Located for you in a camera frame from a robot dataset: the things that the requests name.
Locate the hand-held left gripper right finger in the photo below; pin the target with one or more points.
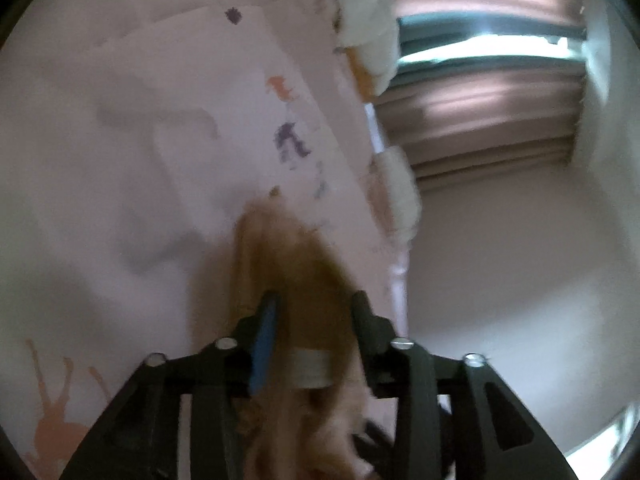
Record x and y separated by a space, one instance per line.
367 325

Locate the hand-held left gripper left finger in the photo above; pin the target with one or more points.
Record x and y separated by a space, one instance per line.
264 345

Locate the small white plush toy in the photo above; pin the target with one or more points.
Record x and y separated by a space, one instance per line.
397 195

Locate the pink printed bed sheet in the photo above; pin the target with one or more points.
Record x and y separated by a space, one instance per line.
150 160

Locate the pink curtain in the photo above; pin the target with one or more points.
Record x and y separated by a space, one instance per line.
480 105

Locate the white goose plush toy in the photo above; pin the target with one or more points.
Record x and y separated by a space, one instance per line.
367 25

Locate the window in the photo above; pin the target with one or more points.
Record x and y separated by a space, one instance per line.
490 42

